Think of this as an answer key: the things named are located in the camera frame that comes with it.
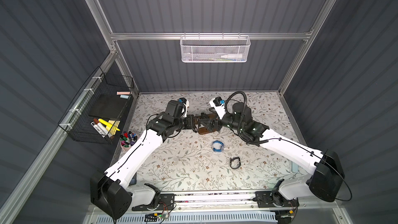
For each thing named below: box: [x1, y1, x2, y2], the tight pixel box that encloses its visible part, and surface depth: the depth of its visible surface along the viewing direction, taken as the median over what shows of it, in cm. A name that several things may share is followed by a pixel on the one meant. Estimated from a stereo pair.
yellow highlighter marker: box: [98, 118, 121, 132], surface depth 72 cm
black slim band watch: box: [229, 156, 241, 170], surface depth 86 cm
